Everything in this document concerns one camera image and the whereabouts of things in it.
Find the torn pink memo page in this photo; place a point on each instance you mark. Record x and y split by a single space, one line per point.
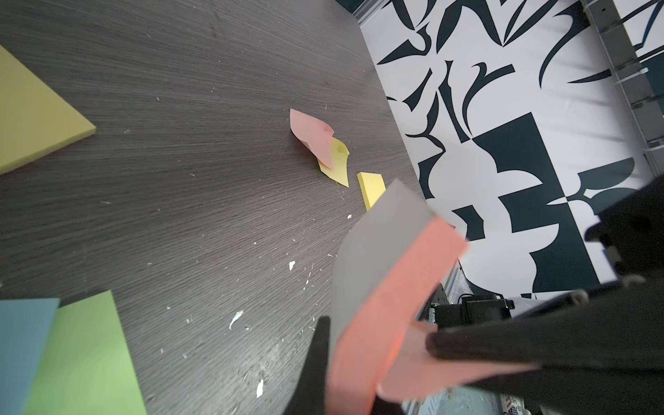
315 134

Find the green memo pad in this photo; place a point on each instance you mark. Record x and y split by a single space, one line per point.
86 367

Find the torn yellow memo page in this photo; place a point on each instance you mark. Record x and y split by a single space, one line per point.
338 172

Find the small pink memo pad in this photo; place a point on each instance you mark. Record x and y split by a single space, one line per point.
389 263

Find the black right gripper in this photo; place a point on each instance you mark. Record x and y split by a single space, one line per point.
609 344

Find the yellow memo pad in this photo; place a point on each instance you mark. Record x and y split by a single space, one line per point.
35 120

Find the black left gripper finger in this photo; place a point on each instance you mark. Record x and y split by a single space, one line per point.
308 397

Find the blue memo pad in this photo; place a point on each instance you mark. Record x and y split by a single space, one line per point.
25 325

